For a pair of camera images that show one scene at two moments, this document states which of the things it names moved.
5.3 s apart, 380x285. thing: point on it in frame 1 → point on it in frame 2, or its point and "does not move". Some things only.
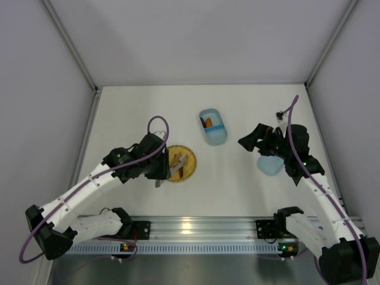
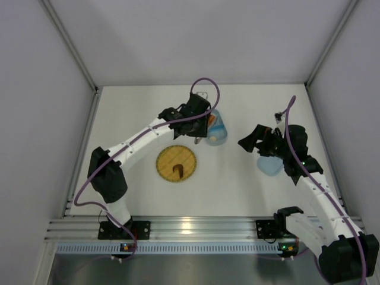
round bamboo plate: [187, 168] does not move
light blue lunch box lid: [271, 165] does not move
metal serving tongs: [182, 159] → [197, 139]
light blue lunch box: [214, 129] does not move
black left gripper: [163, 165] → [200, 119]
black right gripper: [264, 142] does not move
